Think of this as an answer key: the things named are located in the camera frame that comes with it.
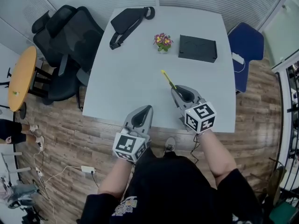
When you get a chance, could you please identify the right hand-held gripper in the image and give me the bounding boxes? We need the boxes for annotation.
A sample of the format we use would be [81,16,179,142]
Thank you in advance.
[171,85,217,134]

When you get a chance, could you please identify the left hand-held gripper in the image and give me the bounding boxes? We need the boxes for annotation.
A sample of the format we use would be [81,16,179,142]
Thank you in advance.
[112,105,154,164]

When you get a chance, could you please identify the person's right forearm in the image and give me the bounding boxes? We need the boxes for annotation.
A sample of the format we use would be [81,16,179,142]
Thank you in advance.
[198,128,238,186]

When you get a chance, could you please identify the person's left forearm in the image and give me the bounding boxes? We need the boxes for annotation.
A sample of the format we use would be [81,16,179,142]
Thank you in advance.
[97,159,135,199]

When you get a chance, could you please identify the person's white shoe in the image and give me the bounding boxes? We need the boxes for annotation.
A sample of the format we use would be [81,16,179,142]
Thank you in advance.
[164,136,176,154]

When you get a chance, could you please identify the black rectangular box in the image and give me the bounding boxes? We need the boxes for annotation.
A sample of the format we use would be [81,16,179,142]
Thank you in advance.
[178,34,218,63]

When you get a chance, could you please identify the small potted flower plant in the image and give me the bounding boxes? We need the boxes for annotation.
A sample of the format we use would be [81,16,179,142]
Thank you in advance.
[153,32,174,54]

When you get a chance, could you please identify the white power adapter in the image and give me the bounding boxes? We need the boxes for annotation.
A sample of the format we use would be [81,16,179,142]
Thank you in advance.
[231,52,244,64]

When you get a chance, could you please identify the person's black clothing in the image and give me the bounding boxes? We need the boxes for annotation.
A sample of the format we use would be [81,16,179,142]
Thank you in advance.
[79,147,264,224]

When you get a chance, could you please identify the blue chair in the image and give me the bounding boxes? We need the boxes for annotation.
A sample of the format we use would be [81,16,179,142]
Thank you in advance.
[228,22,265,95]

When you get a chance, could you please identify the black sling bag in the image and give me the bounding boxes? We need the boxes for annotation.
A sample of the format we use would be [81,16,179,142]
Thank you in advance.
[109,6,156,50]

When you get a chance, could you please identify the black mesh office chair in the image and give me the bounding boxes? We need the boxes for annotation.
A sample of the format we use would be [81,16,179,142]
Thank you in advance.
[31,10,61,67]
[42,5,105,112]

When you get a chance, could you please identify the black metal railing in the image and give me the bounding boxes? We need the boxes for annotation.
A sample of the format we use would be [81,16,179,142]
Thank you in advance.
[275,64,299,196]

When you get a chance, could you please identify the round wooden side table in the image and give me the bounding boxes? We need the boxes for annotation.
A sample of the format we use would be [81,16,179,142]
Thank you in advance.
[7,46,54,120]

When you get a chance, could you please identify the black floor stand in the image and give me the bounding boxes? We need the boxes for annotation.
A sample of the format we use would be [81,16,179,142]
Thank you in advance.
[0,67,12,88]

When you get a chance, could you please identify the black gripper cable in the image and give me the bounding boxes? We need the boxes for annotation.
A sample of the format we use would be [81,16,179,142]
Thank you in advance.
[191,133,201,164]

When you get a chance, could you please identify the white adapter cable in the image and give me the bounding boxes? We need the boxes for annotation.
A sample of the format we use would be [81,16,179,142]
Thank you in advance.
[233,59,246,73]

